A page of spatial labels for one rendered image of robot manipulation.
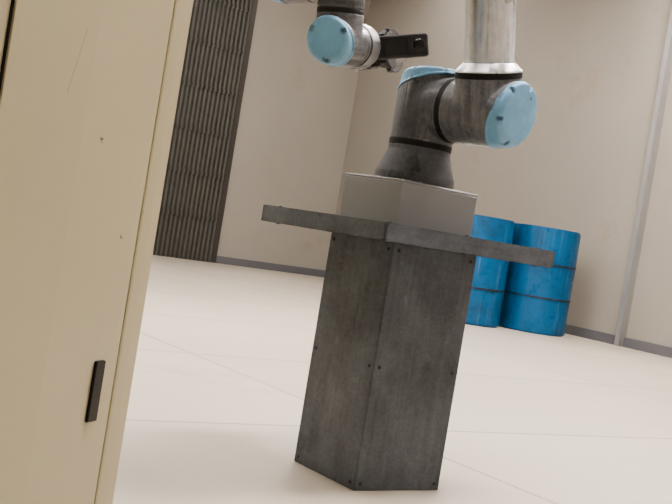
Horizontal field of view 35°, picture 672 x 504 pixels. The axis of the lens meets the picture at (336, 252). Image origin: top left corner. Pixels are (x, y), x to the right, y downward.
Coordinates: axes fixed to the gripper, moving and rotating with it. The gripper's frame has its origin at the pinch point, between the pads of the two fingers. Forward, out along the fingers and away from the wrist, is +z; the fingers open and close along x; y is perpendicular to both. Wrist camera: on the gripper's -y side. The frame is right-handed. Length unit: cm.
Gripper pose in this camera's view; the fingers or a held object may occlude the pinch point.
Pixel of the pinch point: (405, 53)
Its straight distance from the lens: 237.6
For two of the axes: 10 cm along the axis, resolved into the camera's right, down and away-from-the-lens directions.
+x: 0.6, 10.0, 0.8
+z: 4.1, -1.0, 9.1
